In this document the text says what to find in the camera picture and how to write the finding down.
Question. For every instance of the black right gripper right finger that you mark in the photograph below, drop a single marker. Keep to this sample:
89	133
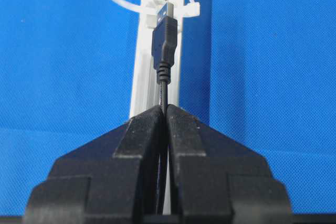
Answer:
215	179

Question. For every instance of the white zip tie loop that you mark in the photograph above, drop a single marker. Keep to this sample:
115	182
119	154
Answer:
192	9

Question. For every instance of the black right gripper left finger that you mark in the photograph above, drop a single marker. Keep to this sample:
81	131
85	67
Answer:
113	179

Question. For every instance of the aluminium extrusion frame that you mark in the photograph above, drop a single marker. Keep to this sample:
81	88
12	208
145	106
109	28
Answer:
145	90

